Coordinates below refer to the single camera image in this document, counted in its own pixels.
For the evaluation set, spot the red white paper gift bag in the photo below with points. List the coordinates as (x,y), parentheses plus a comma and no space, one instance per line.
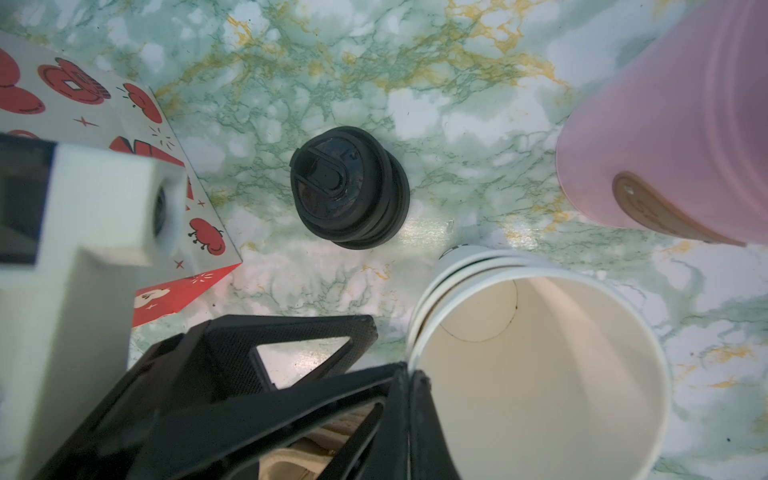
(47,96)

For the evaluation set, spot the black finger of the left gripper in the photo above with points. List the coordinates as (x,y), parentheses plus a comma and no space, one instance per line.
(240,430)
(217,360)

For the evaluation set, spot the brown pulp cup carrier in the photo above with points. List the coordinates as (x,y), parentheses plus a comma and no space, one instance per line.
(307,457)

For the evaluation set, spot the white paper cup stack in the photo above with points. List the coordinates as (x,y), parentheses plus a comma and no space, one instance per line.
(538,372)

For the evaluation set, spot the pink straw holder cup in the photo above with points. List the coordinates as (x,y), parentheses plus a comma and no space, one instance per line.
(676,143)

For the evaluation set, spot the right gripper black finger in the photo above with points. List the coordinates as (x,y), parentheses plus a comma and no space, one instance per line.
(409,442)

